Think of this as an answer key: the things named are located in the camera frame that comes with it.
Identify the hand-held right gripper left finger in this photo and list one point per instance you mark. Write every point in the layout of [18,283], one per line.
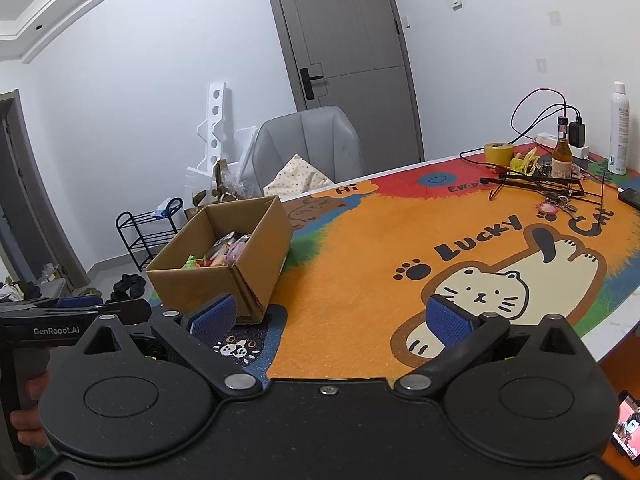
[215,317]

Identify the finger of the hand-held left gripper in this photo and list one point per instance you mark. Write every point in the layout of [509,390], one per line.
[130,311]
[80,302]

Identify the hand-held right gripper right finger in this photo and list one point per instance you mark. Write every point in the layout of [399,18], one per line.
[450,322]

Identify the cardboard box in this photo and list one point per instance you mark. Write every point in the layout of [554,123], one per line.
[200,285]

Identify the pile of snack packets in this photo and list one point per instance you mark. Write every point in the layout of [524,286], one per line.
[220,255]

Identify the person's left hand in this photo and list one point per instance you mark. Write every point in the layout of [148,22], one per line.
[35,387]

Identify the black shoe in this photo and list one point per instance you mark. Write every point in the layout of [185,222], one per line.
[116,297]
[129,285]

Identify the floor clutter pile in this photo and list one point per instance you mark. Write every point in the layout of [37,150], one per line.
[30,287]

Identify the black shoe rack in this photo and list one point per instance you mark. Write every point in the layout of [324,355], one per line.
[150,218]

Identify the blue cloth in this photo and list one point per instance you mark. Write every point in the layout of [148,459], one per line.
[161,208]

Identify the grey side door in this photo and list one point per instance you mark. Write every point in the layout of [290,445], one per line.
[10,210]

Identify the brown printed carton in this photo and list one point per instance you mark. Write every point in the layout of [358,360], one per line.
[202,200]

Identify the clear plastic wrap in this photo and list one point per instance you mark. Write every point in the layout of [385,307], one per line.
[237,182]

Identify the dotted cream cushion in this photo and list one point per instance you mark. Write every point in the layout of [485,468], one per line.
[295,177]

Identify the white shelf panel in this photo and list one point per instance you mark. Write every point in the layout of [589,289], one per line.
[245,150]

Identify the yellow tape roll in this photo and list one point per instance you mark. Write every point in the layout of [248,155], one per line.
[497,154]

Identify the yellow clip toy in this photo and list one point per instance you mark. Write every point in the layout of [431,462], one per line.
[522,162]

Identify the white perforated shelf board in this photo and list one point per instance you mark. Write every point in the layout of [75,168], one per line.
[220,127]

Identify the brown glass bottle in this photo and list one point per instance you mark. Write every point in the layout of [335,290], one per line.
[561,160]

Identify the lit smartphone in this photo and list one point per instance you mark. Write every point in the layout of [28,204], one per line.
[627,425]

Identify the grey chair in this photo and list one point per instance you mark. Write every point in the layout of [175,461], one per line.
[310,135]

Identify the white power strip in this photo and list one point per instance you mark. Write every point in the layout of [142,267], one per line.
[545,137]

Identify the black phone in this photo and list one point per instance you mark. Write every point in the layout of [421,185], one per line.
[631,199]

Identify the black charger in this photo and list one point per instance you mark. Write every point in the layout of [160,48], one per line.
[577,134]

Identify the white spray bottle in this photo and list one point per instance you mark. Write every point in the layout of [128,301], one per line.
[619,130]

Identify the white wall socket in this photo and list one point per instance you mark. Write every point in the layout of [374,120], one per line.
[554,17]
[541,65]

